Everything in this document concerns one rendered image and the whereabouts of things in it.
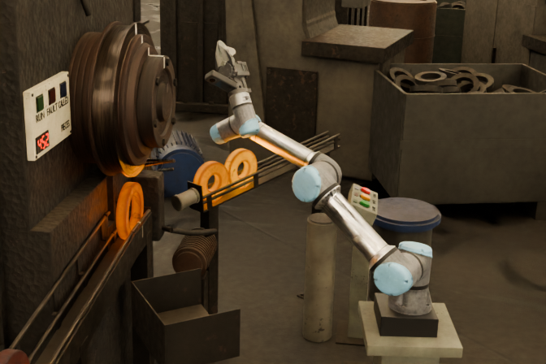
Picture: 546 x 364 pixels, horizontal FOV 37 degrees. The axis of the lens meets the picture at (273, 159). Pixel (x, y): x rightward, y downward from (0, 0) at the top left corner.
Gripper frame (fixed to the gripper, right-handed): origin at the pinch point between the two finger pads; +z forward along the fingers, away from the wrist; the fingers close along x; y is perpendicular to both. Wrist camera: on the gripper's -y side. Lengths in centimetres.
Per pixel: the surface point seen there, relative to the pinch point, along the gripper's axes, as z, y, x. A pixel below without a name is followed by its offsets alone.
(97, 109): -30, -71, 18
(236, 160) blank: -39.0, 9.2, -18.7
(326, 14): 79, 214, -111
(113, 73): -22, -68, 25
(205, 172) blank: -42.0, -5.9, -19.8
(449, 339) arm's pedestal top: -123, 35, 29
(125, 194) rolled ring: -50, -52, -6
